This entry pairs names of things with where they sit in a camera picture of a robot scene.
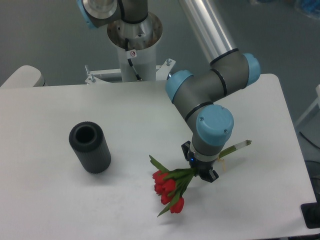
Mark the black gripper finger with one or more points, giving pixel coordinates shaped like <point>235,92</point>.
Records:
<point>209,175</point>
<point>185,149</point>

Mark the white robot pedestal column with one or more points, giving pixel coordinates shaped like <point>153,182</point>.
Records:
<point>136,47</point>

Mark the black ribbed cylindrical vase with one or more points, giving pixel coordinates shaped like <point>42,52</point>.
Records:
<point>88,141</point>

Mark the white metal base frame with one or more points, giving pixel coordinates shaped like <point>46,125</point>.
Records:
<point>100,75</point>

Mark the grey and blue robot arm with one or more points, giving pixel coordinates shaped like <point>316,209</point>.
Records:
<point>193,96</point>

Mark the red tulip bouquet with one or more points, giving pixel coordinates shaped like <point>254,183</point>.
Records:
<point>170,185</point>

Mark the white rounded chair part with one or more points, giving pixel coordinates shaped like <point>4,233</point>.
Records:
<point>25,76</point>

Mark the white furniture at right edge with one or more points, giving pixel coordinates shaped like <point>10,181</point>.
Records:
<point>310,112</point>

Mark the black device at table edge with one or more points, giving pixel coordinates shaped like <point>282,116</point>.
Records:
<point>311,215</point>

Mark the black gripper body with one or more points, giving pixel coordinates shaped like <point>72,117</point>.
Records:
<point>203,163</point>

